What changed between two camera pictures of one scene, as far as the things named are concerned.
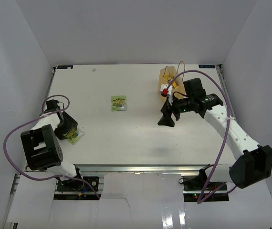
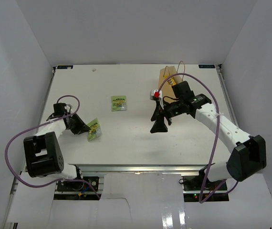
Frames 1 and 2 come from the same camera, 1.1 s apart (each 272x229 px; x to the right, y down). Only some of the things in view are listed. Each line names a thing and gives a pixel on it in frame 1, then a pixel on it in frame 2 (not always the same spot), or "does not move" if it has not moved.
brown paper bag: x=178 y=91 does not move
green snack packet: x=118 y=103 does not move
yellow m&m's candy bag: x=169 y=79 does not move
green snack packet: x=74 y=135 to x=95 y=133
